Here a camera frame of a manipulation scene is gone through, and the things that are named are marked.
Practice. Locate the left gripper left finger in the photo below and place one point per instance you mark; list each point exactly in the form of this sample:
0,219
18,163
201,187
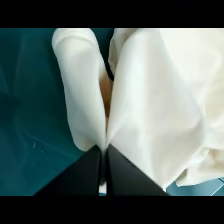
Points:
81,178

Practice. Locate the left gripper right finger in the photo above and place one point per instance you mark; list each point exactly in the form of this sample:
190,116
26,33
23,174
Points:
130,180

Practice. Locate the cream white shirt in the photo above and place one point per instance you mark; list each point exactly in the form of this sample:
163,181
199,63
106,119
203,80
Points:
156,100

